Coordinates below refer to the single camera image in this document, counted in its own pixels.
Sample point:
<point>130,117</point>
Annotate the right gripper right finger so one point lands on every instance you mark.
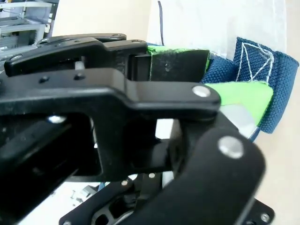
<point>178,65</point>

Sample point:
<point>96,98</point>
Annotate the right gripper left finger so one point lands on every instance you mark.
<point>164,93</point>

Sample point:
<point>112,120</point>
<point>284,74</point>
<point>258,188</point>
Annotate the metal frame shelf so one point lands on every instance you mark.
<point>21,25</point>

